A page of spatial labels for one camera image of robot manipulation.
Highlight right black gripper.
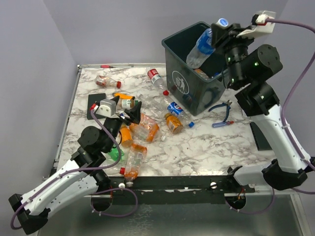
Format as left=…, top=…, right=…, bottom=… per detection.
left=210, top=23, right=256, bottom=87

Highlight pocari sweat blue bottle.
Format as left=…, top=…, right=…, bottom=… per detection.
left=186, top=27, right=215, bottom=69

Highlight orange crushed bottle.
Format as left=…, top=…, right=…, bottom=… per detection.
left=129, top=113, right=166, bottom=143

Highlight crushed bottle red cap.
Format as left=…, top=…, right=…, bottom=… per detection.
left=95, top=75, right=122, bottom=89

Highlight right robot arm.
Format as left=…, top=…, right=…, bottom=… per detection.
left=211, top=23, right=315, bottom=192

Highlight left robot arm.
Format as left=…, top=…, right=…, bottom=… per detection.
left=8, top=96, right=142, bottom=235

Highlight orange bottle in bin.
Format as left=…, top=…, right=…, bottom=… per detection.
left=194, top=69, right=210, bottom=80

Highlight pepsi bottle by bin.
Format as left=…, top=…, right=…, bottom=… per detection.
left=161, top=90, right=191, bottom=123

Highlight dark green plastic bin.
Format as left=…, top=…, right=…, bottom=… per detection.
left=161, top=22, right=229, bottom=116

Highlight starbucks glass bottle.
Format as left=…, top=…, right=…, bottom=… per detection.
left=116, top=99, right=139, bottom=110

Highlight orange utility knife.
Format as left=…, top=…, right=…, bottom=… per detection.
left=113, top=93, right=135, bottom=99

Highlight small orange bottle left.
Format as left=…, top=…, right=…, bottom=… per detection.
left=120, top=124, right=133, bottom=148

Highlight black rectangular block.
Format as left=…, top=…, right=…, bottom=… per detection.
left=87, top=93, right=106, bottom=120

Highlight red label clear bottle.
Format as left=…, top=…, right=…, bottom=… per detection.
left=146, top=67, right=167, bottom=91

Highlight red marker pen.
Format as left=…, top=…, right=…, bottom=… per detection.
left=100, top=64, right=115, bottom=68

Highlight orange label large bottle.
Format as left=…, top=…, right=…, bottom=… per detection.
left=120, top=143, right=147, bottom=187

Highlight green crushed bottle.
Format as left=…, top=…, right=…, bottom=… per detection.
left=106, top=147, right=125, bottom=162

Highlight orange juice small bottle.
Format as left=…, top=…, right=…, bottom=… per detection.
left=164, top=113, right=184, bottom=134

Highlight blue screwdriver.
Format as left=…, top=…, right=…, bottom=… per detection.
left=212, top=121, right=234, bottom=128

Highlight black box right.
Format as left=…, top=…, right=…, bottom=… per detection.
left=250, top=122, right=272, bottom=151

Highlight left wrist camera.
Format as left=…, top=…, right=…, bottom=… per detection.
left=91, top=99, right=116, bottom=118

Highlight blue handled pliers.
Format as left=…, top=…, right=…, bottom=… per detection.
left=208, top=100, right=233, bottom=123

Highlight black mounting rail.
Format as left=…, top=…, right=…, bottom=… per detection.
left=87, top=176, right=255, bottom=206

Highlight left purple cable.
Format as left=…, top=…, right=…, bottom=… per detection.
left=9, top=108, right=123, bottom=231

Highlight purple cable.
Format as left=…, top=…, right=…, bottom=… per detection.
left=264, top=18, right=315, bottom=195
left=9, top=108, right=123, bottom=231

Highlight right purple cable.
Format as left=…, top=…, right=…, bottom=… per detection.
left=264, top=18, right=315, bottom=195

